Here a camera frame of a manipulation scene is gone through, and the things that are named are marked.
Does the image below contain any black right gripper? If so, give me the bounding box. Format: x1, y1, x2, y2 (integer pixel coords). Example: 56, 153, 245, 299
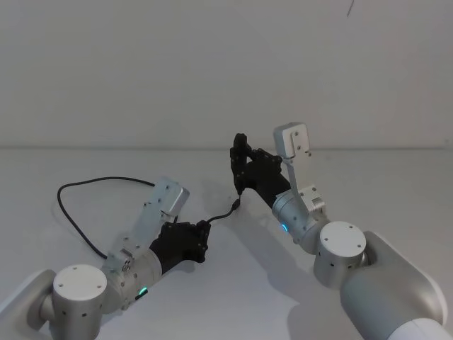
229, 132, 295, 210

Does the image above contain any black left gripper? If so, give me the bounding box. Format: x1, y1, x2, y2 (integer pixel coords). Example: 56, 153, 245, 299
148, 220, 212, 276

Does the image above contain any thin black cable with plug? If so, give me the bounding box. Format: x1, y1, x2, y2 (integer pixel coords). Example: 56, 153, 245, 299
57, 176, 243, 260

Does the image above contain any white table cloth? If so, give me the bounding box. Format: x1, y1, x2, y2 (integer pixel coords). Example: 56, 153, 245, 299
0, 145, 453, 340

